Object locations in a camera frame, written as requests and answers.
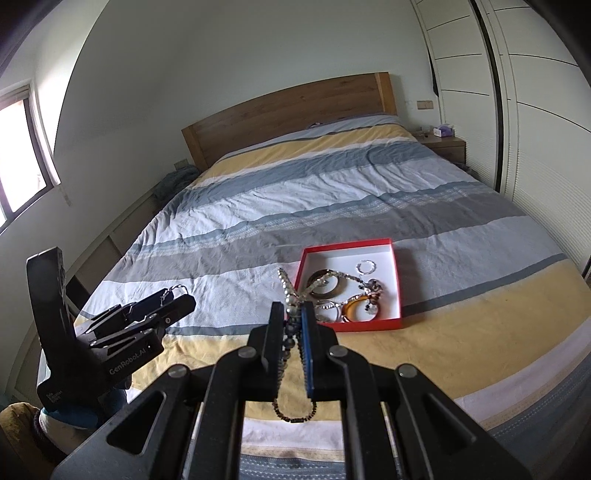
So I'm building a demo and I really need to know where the white low cabinet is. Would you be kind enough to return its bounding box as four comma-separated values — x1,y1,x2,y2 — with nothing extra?
9,187,160,398

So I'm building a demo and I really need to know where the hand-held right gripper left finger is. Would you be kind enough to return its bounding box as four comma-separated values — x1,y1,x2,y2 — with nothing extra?
51,302,285,480

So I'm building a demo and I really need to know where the silver necklace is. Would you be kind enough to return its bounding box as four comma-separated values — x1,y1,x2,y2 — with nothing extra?
272,267,375,424

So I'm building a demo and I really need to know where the grey blue cloth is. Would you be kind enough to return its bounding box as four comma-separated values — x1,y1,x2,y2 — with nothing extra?
154,165,200,201

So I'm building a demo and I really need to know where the twisted silver bangle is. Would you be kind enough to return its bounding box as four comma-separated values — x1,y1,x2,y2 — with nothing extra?
315,299,346,323

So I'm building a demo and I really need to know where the orange bangle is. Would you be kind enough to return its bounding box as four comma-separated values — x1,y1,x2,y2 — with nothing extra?
341,295,385,323

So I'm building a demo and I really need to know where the window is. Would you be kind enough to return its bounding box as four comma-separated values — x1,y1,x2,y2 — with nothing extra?
0,80,62,232

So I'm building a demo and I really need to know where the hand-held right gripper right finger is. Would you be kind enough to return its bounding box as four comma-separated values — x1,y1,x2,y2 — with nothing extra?
300,304,532,480

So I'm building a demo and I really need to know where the wooden nightstand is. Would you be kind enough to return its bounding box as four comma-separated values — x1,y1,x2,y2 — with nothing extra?
418,134,468,164

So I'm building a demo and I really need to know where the striped bed blanket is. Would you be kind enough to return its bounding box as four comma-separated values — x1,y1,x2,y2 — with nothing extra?
69,113,587,480

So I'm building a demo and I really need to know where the gold bangle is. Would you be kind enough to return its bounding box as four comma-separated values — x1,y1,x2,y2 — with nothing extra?
308,270,352,299

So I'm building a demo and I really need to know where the red box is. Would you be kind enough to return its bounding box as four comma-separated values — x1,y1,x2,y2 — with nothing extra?
292,238,404,333

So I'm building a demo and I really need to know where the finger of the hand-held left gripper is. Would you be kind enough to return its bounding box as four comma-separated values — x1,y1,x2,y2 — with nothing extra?
89,295,197,347
76,289,174,333

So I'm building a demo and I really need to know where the wooden headboard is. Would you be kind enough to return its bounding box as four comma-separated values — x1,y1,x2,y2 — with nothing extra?
181,72,399,171

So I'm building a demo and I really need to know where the white wardrobe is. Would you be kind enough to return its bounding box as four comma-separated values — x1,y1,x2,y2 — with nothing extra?
411,0,591,278

